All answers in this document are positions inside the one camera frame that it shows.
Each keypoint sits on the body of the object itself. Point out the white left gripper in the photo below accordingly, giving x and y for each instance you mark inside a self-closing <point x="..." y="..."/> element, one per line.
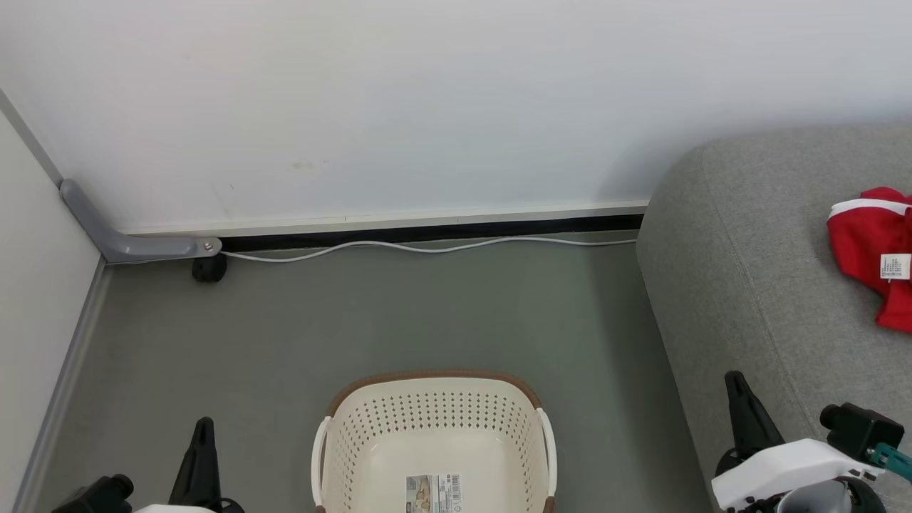
<point x="178" y="510"/>

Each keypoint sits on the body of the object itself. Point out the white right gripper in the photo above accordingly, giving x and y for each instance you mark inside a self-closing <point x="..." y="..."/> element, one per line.
<point x="784" y="467"/>

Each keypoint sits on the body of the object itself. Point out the red garment with white stripes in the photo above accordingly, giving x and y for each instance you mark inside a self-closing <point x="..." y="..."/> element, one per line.
<point x="862" y="242"/>

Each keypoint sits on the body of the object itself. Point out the grey fabric sofa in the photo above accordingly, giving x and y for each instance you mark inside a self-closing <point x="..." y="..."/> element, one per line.
<point x="748" y="249"/>

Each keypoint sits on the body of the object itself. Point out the black caster wheel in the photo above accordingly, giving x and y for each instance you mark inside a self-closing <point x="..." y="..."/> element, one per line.
<point x="209" y="268"/>

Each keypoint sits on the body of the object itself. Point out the printed basket label sticker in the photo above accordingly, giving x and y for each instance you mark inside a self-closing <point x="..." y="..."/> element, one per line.
<point x="433" y="493"/>

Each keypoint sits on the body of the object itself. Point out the cream perforated laundry basket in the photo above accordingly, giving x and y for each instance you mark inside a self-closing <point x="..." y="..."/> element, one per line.
<point x="427" y="399"/>

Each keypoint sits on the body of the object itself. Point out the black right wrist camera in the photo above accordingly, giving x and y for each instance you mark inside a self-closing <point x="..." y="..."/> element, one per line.
<point x="855" y="431"/>

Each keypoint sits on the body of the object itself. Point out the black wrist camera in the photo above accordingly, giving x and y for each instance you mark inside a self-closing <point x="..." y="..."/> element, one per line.
<point x="855" y="431"/>
<point x="92" y="499"/>

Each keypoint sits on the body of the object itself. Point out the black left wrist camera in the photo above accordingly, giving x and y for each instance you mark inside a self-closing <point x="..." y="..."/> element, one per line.
<point x="92" y="499"/>

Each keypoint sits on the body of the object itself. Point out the grey metal partition bracket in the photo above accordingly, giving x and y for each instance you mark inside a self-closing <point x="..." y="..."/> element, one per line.
<point x="149" y="248"/>

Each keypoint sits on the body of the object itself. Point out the white wall base rail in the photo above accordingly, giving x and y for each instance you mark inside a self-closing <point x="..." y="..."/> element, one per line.
<point x="427" y="219"/>

